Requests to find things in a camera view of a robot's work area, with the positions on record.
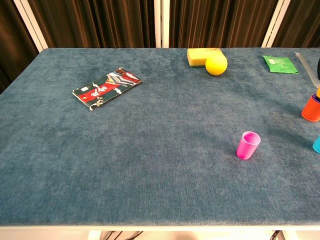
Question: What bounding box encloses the pink plastic cup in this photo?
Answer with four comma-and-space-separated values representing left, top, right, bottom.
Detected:
236, 131, 262, 160

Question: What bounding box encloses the clear plastic ruler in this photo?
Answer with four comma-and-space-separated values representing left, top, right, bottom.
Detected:
294, 51, 320, 88

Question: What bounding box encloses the green foil packet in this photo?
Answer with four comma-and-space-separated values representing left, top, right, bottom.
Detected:
262, 55, 300, 75

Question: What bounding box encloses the orange plastic cup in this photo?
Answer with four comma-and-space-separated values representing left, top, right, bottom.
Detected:
301, 95, 320, 123

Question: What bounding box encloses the dark brown curtain panel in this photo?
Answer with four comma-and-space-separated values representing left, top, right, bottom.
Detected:
271, 0, 320, 49
0, 0, 40, 95
168, 0, 280, 49
26, 0, 157, 49

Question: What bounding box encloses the yellow ball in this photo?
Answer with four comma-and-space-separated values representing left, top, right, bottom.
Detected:
205, 54, 229, 76

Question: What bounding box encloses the yellow sponge block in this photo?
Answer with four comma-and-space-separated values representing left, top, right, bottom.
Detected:
187, 47, 225, 68

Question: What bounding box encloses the blue velvet tablecloth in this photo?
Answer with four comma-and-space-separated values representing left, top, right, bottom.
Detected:
0, 47, 320, 227

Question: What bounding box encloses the red green patterned book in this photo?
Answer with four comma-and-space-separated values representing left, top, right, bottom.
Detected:
72, 66, 144, 112

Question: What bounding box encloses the white frame post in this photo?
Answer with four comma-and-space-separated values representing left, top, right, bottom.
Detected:
153, 0, 171, 49
12, 0, 49, 52
261, 0, 292, 49

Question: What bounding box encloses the black cable bundle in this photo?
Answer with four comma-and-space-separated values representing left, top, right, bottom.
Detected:
99, 231, 145, 240

